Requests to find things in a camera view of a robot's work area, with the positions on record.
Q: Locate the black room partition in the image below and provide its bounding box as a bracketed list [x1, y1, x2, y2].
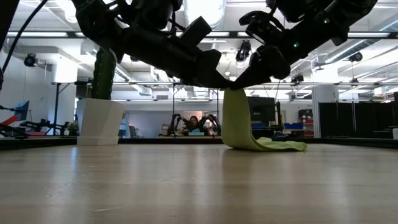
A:
[318, 101, 398, 139]

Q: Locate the black background rig frame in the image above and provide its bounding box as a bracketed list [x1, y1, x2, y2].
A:
[172, 82, 220, 138]

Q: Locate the blue background monitor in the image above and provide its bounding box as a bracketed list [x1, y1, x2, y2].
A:
[12, 100, 30, 123]

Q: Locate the black ceiling camera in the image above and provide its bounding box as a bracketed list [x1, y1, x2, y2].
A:
[290, 73, 305, 85]
[24, 53, 38, 68]
[348, 51, 364, 63]
[235, 39, 252, 63]

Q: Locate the black computer monitor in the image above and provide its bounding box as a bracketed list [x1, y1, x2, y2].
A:
[247, 96, 276, 123]

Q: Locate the black metal table frame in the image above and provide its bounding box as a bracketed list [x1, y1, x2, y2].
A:
[0, 136, 398, 151]

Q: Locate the silver ceiling air duct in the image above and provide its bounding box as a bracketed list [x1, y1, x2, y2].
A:
[183, 0, 227, 31]

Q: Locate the small background potted plant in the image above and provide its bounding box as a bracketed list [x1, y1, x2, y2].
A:
[63, 119, 80, 137]

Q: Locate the person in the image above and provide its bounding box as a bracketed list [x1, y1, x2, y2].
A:
[186, 115, 202, 134]

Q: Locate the black crossbar with light strips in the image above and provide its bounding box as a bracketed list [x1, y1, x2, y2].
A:
[6, 30, 398, 39]

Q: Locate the green cactus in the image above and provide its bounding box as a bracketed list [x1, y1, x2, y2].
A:
[91, 48, 118, 101]

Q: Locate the red background panel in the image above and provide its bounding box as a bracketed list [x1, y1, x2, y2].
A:
[0, 114, 19, 127]

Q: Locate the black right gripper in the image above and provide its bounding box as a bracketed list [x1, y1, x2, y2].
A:
[231, 45, 292, 90]

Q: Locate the shelf with red bins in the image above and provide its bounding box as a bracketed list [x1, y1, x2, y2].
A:
[298, 108, 314, 136]

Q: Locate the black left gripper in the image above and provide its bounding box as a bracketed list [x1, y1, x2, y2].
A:
[174, 49, 237, 90]

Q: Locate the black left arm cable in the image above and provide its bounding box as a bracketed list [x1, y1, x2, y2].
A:
[0, 0, 50, 74]

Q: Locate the white plant pot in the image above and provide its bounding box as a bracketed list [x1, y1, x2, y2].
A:
[76, 98, 125, 146]

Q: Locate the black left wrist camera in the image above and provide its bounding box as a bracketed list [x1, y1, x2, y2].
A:
[178, 16, 213, 47]

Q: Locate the green microfiber towel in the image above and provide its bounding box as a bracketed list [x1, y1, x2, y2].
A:
[221, 88, 308, 152]

